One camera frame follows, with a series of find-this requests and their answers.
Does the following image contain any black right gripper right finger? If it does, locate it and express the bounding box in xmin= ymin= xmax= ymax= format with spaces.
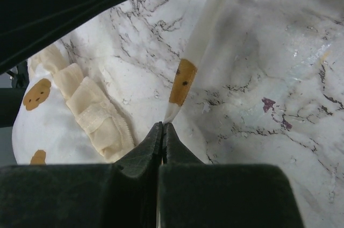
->
xmin=159 ymin=124 xmax=304 ymax=227

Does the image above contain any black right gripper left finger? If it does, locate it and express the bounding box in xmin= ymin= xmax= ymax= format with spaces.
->
xmin=1 ymin=123 xmax=163 ymax=227

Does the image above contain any small bear print pillow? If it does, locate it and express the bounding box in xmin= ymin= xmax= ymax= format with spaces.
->
xmin=12 ymin=45 xmax=134 ymax=165

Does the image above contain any large bear print cushion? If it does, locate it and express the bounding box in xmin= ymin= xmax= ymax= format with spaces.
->
xmin=163 ymin=0 xmax=226 ymax=124

